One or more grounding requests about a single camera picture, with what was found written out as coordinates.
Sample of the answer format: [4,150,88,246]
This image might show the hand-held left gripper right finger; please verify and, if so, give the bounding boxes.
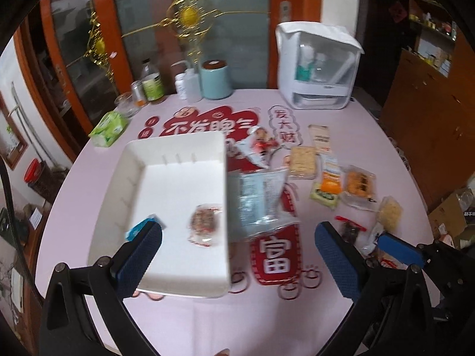
[315,222,436,356]

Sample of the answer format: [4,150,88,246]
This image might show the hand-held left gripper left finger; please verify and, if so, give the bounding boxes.
[39,222,164,356]

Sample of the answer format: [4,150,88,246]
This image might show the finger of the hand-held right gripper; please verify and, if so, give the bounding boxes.
[376,231,427,271]

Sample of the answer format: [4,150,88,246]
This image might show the white plastic tray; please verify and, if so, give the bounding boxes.
[87,131,232,299]

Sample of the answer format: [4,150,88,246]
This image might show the long beige snack packet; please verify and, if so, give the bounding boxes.
[308,124,333,154]

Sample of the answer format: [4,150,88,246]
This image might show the red and white snack packet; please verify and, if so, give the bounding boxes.
[234,125,279,169]

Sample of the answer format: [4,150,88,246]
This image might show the red-printed white snack packet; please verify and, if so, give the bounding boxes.
[371,252,409,270]

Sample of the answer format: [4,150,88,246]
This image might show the small blue snack packet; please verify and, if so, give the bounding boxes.
[124,215,166,241]

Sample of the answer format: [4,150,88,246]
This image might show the dark red snack packet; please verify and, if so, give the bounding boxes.
[336,215,366,247]

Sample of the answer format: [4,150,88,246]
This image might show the clear pack of pale noodles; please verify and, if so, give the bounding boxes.
[376,196,404,231]

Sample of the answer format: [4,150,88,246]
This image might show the cardboard box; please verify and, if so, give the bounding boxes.
[427,193,468,238]

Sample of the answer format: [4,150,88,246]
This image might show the clear pack of orange pastries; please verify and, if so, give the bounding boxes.
[341,165,377,212]

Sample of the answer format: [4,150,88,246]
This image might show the round clear-wrapped cake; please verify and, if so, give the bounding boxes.
[187,203,225,248]

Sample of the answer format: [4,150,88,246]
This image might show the orange and yellow snack packet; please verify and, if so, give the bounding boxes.
[320,154,342,195]

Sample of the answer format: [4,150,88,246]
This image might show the clear plastic bag of sachets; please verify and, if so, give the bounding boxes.
[226,167,301,243]

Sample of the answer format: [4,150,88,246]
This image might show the clear pack of rice crackers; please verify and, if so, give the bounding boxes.
[287,145,319,179]

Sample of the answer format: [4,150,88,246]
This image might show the wooden shelf cabinet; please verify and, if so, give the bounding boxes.
[379,0,475,212]

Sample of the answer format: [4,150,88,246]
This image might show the pink printed tablecloth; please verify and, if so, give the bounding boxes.
[35,89,436,356]

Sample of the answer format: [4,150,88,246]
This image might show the green tissue pack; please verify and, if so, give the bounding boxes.
[88,111,130,147]

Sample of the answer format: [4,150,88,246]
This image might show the small metal can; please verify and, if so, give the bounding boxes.
[131,80,146,105]

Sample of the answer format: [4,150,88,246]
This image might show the clear bottle with green label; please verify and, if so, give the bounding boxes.
[140,59,166,102]

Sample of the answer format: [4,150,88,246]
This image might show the small white pill bottle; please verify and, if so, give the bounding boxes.
[175,73,188,100]

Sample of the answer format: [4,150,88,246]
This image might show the white squeeze bottle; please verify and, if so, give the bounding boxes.
[171,62,203,103]

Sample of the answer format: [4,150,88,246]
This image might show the white countertop cup cabinet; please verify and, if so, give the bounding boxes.
[275,21,363,110]

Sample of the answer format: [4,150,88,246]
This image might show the teal canister with brown lid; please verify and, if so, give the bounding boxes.
[200,60,232,100]

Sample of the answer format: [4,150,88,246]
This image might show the framed wall picture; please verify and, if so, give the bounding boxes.
[0,93,28,171]

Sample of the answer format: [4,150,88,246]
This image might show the gold wire ornament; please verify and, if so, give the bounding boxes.
[83,0,271,82]

